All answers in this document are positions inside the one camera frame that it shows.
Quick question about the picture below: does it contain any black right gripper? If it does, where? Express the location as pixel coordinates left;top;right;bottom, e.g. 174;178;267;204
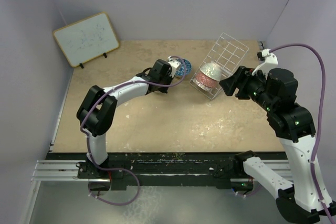
219;65;276;111

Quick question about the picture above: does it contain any blue triangle pattern bowl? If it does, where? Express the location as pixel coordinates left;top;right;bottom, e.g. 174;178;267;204
175;58;192;78

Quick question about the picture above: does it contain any white bowl maroon pattern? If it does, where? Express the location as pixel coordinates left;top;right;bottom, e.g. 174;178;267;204
195;82;213;93

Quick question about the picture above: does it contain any white bowl green pattern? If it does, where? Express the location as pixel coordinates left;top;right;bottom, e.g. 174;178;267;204
200;61;222;81

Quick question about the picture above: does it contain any orange floral pattern bowl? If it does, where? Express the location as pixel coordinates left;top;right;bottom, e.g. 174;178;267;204
196;71;219;88

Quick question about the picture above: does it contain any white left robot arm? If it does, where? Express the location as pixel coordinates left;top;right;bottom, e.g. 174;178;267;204
76;56;181;178

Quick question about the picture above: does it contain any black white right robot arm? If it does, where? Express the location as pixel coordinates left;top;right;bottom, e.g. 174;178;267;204
219;66;335;223

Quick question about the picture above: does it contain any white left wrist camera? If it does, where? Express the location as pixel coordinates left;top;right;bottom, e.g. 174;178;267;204
167;56;182;72

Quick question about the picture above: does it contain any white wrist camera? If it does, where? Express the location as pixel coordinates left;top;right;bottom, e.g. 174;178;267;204
167;56;182;72
252;49;278;76

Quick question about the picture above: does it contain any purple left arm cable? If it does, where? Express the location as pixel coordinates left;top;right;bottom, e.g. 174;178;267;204
80;55;191;206

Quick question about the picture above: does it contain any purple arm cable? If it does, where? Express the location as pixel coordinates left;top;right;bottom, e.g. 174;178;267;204
80;55;191;206
269;42;334;224

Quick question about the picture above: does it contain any white wire dish rack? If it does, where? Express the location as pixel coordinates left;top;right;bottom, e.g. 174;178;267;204
190;33;249;100

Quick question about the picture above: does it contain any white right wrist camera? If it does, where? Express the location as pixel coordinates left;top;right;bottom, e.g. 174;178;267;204
252;49;278;76

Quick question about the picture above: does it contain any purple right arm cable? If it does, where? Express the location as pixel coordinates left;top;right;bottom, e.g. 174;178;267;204
269;42;334;224

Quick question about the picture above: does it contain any small whiteboard yellow frame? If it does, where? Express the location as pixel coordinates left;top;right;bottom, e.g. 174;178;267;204
52;12;119;68

